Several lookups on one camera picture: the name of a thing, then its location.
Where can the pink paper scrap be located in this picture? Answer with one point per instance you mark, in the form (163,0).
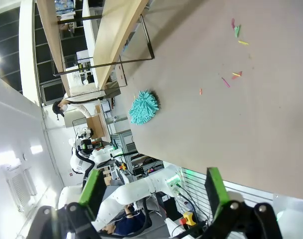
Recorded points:
(233,23)
(225,82)

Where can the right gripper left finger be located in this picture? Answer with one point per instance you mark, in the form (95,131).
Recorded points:
(91,194)

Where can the aluminium profile frame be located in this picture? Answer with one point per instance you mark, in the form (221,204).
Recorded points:
(124,142)

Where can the wooden shelf black metal frame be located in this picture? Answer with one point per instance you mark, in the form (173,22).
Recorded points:
(116,37)

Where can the white slotted side panel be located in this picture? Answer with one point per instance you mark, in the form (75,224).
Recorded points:
(251,196)

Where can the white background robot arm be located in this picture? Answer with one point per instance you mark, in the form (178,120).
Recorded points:
(78,161)

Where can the brown wooden board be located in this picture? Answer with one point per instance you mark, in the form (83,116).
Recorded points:
(98,124)

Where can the black control box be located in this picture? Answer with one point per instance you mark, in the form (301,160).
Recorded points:
(141,170)

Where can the person in blue sweater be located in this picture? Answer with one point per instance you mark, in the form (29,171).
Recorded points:
(131,222)

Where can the white ceiling air conditioner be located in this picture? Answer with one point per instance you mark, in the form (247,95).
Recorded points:
(19,186)

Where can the yellow emergency stop box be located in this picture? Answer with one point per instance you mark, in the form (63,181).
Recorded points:
(189,217)

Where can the green paper scrap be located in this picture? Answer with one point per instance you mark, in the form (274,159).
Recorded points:
(237,30)

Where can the teal chenille duster mitt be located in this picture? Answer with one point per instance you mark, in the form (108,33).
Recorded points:
(144,108)

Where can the red paper scrap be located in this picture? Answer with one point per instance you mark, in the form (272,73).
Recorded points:
(237,76)

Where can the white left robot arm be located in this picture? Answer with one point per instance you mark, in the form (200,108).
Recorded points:
(131,193)

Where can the white equipment box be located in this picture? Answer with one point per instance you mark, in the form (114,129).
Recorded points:
(296,219)

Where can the bystander with face mask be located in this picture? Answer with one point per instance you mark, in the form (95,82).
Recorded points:
(76,105)

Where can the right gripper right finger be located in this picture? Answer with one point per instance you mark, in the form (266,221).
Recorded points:
(216,191)

